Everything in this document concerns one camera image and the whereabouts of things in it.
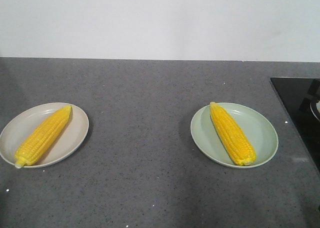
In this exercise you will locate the corn cob on green plate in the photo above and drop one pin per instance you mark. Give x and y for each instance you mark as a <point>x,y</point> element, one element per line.
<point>234,140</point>

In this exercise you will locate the corn cob on beige plate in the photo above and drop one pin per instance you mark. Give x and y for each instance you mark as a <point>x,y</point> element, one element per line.
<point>40,140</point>

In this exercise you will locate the black induction cooktop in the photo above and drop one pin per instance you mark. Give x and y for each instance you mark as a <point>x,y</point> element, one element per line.
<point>301,99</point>

